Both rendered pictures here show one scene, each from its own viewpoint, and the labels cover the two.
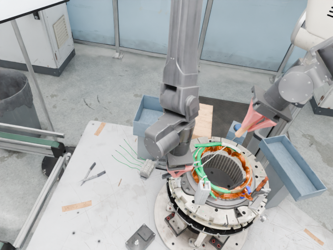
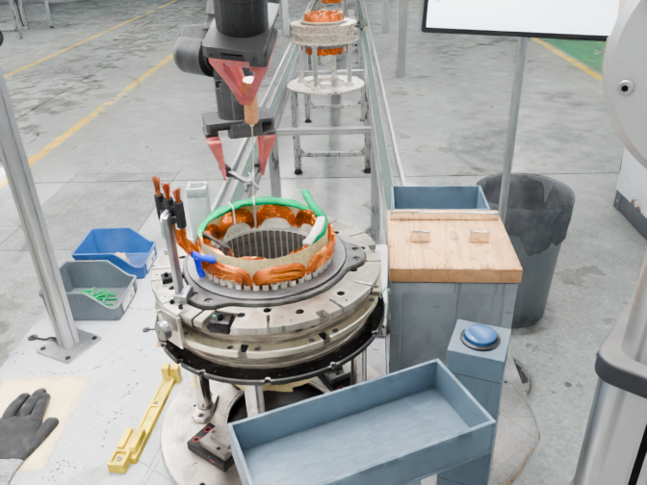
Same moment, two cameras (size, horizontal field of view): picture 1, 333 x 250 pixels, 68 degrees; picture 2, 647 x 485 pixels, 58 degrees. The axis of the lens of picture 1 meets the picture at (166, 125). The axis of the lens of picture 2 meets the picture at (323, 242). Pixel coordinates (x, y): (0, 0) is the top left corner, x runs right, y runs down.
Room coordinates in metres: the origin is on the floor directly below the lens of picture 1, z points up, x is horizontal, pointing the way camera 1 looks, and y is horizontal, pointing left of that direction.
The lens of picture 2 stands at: (0.55, -0.91, 1.51)
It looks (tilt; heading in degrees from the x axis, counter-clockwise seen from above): 28 degrees down; 91
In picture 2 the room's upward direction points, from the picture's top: 2 degrees counter-clockwise
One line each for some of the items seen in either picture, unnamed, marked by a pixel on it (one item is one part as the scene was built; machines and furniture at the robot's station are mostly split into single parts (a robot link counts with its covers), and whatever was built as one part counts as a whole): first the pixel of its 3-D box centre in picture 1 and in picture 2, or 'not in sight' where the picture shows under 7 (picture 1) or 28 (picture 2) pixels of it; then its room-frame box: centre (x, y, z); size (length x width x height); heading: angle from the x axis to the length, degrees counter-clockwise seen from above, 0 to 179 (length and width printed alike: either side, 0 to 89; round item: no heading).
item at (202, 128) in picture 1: (187, 118); (447, 242); (0.73, -0.08, 1.05); 0.20 x 0.19 x 0.02; 86
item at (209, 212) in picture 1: (218, 174); (267, 262); (0.45, -0.19, 1.09); 0.32 x 0.32 x 0.01
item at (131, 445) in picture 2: not in sight; (147, 413); (0.23, -0.18, 0.80); 0.22 x 0.04 x 0.03; 82
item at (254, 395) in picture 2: not in sight; (257, 425); (0.44, -0.32, 0.91); 0.02 x 0.02 x 0.21
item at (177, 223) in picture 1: (178, 221); not in sight; (0.38, -0.10, 0.85); 0.06 x 0.04 x 0.05; 42
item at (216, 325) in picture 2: not in sight; (221, 321); (0.41, -0.33, 1.09); 0.03 x 0.02 x 0.02; 167
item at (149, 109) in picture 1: (149, 132); (433, 264); (0.74, 0.07, 0.92); 0.17 x 0.11 x 0.28; 176
